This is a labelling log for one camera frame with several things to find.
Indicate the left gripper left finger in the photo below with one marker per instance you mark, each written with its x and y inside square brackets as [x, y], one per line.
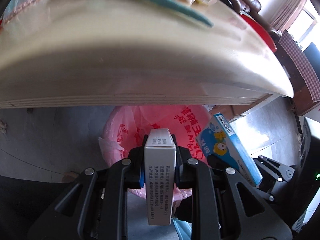
[142, 161]

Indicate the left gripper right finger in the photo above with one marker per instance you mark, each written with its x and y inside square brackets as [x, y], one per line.
[176, 162]

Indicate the white medicine box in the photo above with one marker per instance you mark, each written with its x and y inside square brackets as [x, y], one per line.
[159, 176]

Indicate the blue medicine box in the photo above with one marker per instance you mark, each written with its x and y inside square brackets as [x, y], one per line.
[220, 140]

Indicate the checkered cloth side table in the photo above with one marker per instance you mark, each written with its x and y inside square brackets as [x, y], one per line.
[302, 75]

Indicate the red plastic stool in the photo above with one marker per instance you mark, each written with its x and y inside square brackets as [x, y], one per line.
[261, 32]

